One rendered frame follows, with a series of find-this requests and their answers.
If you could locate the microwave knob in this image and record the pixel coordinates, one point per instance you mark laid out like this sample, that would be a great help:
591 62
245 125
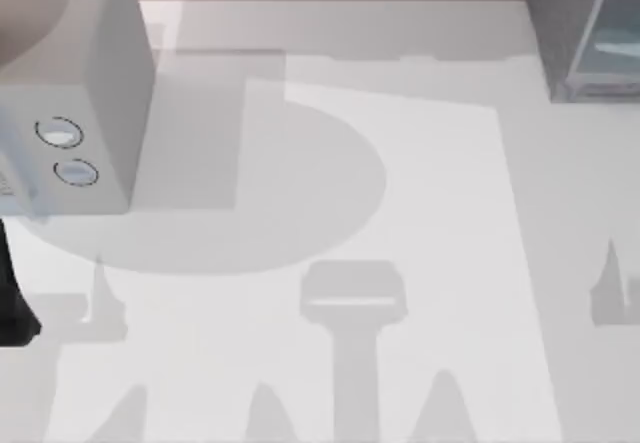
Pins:
59 133
76 172

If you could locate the pale microwave oven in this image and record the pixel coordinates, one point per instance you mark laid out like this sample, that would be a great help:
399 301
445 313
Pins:
85 63

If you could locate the grey cabinet with dark inside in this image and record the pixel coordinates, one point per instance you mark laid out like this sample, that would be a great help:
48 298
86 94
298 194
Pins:
585 28

